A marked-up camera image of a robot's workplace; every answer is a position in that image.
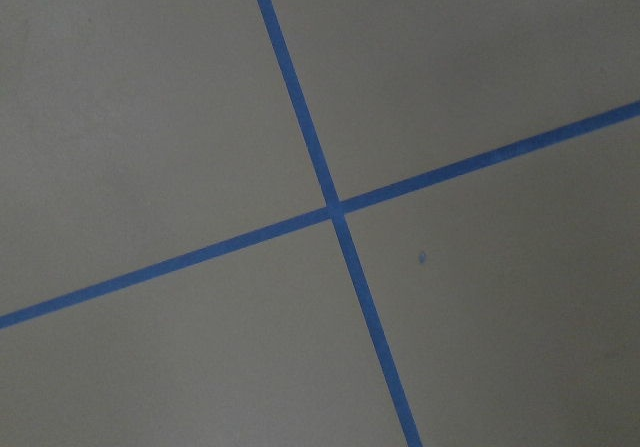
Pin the blue tape grid lines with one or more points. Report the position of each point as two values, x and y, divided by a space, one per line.
334 211

